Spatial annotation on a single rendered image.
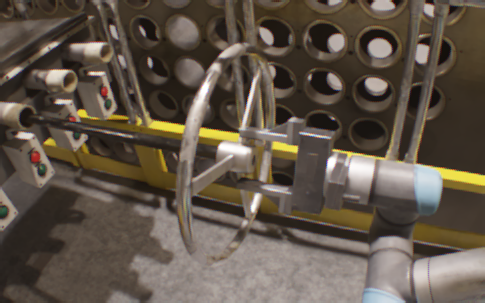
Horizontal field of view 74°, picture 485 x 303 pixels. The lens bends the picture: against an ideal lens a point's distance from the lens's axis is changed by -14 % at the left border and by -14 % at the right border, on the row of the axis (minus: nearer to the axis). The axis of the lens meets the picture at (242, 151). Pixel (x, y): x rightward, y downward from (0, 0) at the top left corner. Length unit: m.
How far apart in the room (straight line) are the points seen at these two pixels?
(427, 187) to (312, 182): 0.18
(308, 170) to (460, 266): 0.27
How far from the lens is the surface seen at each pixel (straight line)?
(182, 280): 1.53
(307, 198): 0.60
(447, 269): 0.55
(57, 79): 1.08
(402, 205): 0.58
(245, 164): 0.61
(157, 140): 0.70
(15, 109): 1.00
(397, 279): 0.56
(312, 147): 0.57
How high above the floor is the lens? 1.28
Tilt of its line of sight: 40 degrees down
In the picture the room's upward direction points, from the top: 8 degrees counter-clockwise
